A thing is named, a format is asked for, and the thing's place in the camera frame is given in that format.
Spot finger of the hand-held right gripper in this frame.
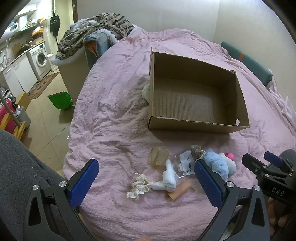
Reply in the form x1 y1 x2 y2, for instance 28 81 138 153
264 151 293 173
242 153 270 180

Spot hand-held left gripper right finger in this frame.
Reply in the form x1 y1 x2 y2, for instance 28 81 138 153
194 159 271 241

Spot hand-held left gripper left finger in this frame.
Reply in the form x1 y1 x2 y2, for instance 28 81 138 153
23 158 100 241

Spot light blue plush toy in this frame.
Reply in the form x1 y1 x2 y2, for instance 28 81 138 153
203 148 237 180

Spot clear plastic packet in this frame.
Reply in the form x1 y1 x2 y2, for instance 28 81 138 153
179 149 197 176

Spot grey-brown cloth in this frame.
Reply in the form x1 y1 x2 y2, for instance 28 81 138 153
192 144 206 161

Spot white sock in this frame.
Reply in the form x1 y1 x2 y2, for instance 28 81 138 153
142 83 151 102
151 159 178 193

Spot translucent beige soft block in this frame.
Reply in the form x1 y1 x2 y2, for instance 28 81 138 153
151 146 170 167

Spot person's right hand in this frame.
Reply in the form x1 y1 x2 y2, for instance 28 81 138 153
267 198 296 230

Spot white crumpled cloth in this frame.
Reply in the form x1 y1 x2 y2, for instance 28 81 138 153
281 96 296 118

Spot person's left leg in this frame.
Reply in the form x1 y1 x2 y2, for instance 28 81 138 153
0 130 81 241

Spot pink bed cover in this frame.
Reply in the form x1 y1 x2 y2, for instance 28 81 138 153
63 27 296 241

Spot yellow wooden rack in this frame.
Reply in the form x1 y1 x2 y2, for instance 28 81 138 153
0 113 27 141

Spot green dustpan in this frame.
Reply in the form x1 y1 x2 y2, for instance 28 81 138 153
48 91 75 110

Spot grey bucket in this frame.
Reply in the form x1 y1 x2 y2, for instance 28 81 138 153
16 105 31 130

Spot small cardboard box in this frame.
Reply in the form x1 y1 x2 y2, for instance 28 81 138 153
16 91 31 112

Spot red suitcase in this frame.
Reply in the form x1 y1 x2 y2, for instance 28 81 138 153
0 98 18 132

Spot brown patterned rug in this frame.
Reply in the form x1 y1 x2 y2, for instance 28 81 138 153
28 72 60 100

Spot beige bed base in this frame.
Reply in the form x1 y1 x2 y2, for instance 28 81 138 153
58 54 91 103

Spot white kitchen cabinets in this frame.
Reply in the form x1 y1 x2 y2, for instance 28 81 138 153
0 54 37 98

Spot white washing machine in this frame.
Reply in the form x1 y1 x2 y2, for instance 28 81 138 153
27 43 52 81

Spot patterned knit blanket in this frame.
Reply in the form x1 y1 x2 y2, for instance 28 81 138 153
55 13 135 60

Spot pale blue fluffy blanket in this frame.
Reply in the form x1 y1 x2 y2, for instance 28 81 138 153
69 19 97 33

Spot black hanging garment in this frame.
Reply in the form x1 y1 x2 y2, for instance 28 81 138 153
50 15 61 37

